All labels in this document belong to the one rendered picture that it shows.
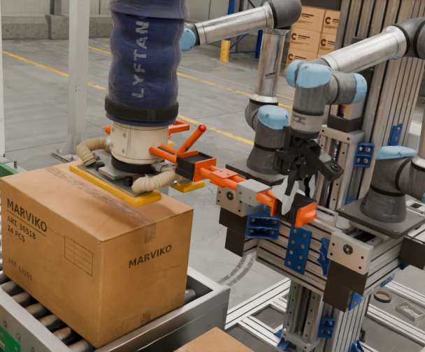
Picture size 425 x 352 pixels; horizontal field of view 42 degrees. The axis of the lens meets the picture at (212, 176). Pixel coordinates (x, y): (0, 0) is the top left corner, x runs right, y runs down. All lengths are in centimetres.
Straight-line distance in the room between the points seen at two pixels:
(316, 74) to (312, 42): 855
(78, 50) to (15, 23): 652
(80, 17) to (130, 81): 320
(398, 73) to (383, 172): 38
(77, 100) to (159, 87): 331
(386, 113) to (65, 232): 116
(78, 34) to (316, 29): 571
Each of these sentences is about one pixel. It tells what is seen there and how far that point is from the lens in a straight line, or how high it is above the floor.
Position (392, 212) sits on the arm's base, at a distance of 188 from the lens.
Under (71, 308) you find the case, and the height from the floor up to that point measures 63.
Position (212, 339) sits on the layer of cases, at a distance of 200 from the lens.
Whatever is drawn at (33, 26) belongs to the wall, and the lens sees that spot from 1149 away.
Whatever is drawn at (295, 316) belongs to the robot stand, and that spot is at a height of 44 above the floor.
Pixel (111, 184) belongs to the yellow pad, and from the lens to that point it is 171.
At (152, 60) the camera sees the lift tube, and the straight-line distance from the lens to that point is 161.
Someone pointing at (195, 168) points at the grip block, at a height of 122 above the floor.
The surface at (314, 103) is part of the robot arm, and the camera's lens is 130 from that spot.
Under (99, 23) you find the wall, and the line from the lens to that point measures 1233.
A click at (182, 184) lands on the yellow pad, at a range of 176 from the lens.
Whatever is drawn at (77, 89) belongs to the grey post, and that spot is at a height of 63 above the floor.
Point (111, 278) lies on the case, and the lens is 179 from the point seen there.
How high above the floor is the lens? 176
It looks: 21 degrees down
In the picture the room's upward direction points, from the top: 7 degrees clockwise
